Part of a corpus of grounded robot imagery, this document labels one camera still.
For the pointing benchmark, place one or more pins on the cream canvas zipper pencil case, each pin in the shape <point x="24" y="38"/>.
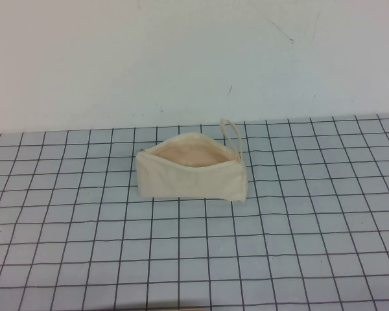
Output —
<point x="181" y="181"/>

